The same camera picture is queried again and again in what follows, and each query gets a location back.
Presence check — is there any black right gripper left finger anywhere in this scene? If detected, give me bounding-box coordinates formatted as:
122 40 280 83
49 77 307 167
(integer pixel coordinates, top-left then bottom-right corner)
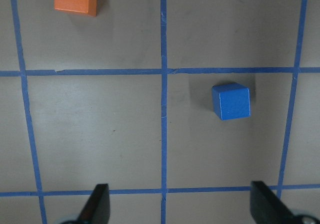
76 184 111 224

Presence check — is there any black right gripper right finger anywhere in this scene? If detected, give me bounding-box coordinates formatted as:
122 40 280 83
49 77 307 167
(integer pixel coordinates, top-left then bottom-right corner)
250 181 300 224

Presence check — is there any blue wooden block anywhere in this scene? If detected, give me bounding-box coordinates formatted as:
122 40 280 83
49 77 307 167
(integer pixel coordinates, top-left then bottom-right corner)
211 83 251 121

